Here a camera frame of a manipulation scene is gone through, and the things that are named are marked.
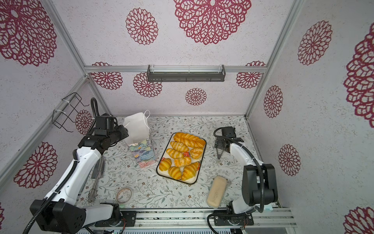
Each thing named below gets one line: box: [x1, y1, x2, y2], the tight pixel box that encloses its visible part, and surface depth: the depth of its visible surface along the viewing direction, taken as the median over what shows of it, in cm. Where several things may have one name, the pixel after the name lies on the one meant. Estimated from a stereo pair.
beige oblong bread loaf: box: [206, 175, 228, 209], surface depth 81 cm
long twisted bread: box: [173, 132, 206, 148], surface depth 105 cm
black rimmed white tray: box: [155, 132, 207, 185], surface depth 95 cm
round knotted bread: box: [189, 147, 204, 160], surface depth 96 cm
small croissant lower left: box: [158, 157, 172, 172], surface depth 91 cm
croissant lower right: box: [181, 161, 200, 181], surface depth 88 cm
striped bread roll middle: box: [166, 148, 185, 159], surface depth 97 cm
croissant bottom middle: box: [168, 166, 182, 180], surface depth 87 cm
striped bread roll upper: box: [169, 140, 190, 153], surface depth 99 cm
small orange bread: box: [174, 156, 192, 168], surface depth 92 cm
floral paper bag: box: [123, 110, 156, 168], surface depth 83 cm
